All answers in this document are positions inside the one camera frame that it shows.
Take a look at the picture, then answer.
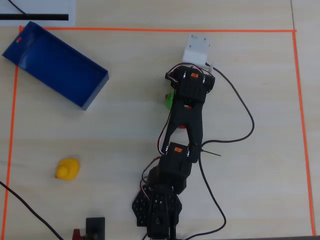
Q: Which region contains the black stand cable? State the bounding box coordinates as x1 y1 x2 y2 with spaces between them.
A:
0 179 65 240

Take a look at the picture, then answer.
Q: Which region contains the orange tape strip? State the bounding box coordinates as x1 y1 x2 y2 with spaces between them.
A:
291 29 316 237
19 25 298 33
2 25 25 240

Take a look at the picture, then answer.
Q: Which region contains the white paper with black bar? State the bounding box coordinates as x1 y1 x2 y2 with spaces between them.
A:
0 0 76 27

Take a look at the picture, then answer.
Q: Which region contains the black camera stand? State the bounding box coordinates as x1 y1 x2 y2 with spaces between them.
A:
84 216 106 240

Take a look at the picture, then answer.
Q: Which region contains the green rubber duck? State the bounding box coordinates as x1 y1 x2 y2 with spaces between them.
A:
164 91 176 111

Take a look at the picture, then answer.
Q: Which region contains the yellow rubber duck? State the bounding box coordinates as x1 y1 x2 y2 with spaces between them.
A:
54 158 80 181

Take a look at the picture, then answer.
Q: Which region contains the blue plastic box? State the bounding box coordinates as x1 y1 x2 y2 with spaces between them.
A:
1 21 110 111

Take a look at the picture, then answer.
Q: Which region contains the white gripper camera box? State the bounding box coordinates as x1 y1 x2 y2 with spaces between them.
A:
181 34 211 66

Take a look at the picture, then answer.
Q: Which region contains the thin black cable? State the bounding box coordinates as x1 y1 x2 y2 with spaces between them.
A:
8 0 30 18

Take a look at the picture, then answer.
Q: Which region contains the black camera box cable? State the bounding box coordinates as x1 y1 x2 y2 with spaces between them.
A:
183 66 256 240

